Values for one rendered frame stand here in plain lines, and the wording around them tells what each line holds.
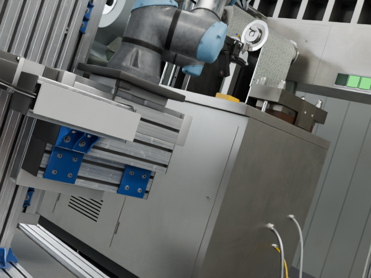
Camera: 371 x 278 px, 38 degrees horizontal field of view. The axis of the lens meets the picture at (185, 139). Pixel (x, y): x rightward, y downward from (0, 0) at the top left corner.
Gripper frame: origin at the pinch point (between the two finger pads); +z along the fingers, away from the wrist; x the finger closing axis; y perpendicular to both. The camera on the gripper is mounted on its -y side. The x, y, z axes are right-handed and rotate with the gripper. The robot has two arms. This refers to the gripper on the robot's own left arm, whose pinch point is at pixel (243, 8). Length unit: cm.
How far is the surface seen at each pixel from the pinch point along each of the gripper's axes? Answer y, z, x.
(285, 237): -46, 86, -34
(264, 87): -18.6, 26.4, -18.3
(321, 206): 50, 182, 30
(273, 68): 0.5, 30.5, -7.1
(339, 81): 17, 44, -30
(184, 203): -76, 45, -16
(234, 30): 6.7, 16.2, 16.9
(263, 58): -3.6, 22.3, -7.2
